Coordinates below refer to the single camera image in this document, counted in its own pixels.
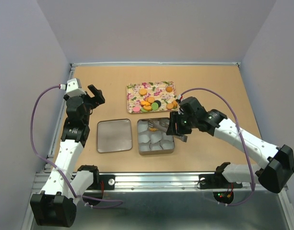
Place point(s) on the square metal tin lid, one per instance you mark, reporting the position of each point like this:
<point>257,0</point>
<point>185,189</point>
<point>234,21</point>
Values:
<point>114,136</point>

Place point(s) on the black sandwich cookie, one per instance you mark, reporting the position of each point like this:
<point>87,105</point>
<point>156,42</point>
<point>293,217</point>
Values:
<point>158,103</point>

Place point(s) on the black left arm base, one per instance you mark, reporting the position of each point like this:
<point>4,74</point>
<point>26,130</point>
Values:
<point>106,182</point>

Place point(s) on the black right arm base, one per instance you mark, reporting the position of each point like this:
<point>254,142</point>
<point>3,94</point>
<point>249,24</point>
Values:
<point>213,181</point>

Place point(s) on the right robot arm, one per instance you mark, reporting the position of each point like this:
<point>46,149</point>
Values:
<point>267,164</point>

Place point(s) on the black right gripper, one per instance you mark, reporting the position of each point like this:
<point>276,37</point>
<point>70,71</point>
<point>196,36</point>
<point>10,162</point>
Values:
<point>174,118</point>

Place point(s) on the square metal tin box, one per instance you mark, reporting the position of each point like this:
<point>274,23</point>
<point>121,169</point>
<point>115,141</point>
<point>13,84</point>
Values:
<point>145,147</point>

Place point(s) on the small ridged orange cookie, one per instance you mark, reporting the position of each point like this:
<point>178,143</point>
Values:
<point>169,89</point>

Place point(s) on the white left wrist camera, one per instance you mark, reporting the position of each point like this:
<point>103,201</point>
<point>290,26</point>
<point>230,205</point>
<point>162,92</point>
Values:
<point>73,88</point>

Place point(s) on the pink round cookie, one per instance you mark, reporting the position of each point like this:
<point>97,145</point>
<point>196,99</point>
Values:
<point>136,109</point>

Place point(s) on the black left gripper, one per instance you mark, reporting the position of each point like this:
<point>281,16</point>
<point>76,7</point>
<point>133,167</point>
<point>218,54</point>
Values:
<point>98,98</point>

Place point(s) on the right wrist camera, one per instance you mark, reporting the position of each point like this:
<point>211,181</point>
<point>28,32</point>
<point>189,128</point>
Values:
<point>183,106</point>

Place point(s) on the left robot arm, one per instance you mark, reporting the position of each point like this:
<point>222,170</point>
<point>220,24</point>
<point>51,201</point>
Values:
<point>56,204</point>

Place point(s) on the stacked round orange cookie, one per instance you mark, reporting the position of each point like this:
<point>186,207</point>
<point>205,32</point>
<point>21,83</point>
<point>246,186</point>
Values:
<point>150,100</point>

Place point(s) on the plain round orange cookie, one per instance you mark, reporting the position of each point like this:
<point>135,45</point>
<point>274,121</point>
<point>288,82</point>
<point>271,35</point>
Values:
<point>170,106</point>

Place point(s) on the orange flower cookie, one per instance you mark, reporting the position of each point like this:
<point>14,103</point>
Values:
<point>175,103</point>

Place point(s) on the green sandwich cookie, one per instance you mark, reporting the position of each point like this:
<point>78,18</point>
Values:
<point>154,106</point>

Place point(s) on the dotted biscuit on green cookie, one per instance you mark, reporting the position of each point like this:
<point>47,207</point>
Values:
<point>146,108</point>

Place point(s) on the fish shaped orange cookie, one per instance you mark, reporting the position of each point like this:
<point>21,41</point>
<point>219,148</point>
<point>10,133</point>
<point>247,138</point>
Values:
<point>145,103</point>

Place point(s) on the aluminium front rail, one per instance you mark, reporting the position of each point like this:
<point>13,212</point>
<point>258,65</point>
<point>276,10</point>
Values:
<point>146,182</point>

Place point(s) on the floral serving tray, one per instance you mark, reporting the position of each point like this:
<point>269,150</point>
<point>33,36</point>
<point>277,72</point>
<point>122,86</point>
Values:
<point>147,97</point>

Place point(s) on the metal tongs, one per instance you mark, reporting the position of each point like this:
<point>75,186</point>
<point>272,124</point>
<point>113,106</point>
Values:
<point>166,129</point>

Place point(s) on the white paper cup liner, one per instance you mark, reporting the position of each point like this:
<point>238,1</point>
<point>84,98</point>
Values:
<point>155,136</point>

